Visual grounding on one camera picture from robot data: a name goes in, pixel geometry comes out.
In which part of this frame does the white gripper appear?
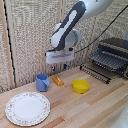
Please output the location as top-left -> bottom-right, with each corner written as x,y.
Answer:
45,46 -> 75,73

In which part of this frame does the orange bread loaf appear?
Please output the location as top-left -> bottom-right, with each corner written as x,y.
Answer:
52,76 -> 65,87

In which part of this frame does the grey ribbed oven tray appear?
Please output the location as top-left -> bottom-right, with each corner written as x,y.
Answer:
89,51 -> 128,72

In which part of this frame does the blue mug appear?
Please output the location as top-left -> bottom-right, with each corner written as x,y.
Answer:
35,73 -> 51,93

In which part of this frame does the yellow bowl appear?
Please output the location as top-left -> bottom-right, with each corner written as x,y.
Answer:
72,78 -> 91,95

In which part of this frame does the beige woven folding screen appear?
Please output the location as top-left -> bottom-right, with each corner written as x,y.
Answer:
0,0 -> 128,94

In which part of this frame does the white floral rim plate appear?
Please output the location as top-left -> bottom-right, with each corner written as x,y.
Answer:
4,91 -> 52,127

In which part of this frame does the black dish rack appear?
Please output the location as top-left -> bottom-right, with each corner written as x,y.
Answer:
89,36 -> 128,80

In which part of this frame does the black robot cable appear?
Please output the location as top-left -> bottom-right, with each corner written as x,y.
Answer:
74,3 -> 128,54

